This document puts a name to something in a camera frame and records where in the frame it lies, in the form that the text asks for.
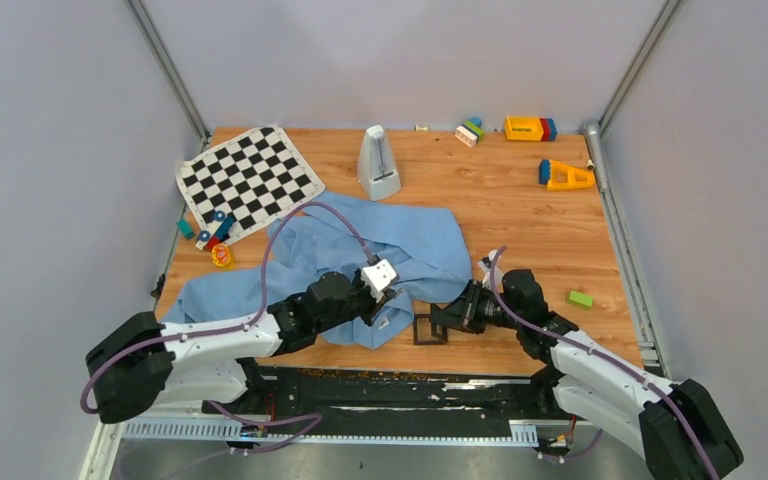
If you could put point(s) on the white metronome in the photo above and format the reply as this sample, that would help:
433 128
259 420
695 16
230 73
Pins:
377 172

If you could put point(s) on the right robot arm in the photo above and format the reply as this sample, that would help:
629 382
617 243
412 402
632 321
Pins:
675 427

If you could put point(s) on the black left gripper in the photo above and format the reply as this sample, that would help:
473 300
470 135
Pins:
374 307

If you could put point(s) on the light blue shirt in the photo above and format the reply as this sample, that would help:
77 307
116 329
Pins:
425 246

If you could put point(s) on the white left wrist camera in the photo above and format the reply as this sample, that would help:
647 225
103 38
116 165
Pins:
379 277

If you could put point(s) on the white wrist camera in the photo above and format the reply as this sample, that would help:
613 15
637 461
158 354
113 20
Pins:
489 268
379 277

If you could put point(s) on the white green blue blocks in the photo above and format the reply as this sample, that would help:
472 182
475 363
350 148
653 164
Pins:
470 132

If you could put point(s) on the yellow blue toy wedge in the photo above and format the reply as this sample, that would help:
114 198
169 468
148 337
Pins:
558 176

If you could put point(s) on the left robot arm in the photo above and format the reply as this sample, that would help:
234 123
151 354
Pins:
145 363

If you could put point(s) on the black square frame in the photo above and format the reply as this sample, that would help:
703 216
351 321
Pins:
425 331

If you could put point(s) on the small green block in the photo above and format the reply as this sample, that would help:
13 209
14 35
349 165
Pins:
580 299

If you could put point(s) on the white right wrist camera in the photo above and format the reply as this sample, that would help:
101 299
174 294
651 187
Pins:
489 268

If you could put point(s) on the teal small block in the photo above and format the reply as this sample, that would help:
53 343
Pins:
185 229

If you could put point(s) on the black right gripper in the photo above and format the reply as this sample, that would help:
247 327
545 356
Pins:
462 311

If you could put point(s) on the grey pipe in corner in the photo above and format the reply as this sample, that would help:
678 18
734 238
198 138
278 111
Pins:
593 137

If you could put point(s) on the black white checkerboard mat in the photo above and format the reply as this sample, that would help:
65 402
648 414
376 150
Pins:
255 178

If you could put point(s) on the yellow round toy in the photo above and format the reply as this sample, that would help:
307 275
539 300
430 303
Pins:
221 257

